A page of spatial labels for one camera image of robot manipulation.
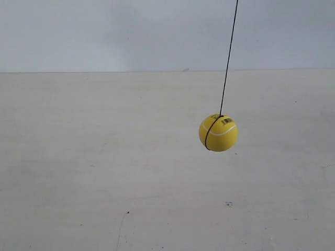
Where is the black hanging string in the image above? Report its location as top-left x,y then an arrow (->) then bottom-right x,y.
204,0 -> 240,151

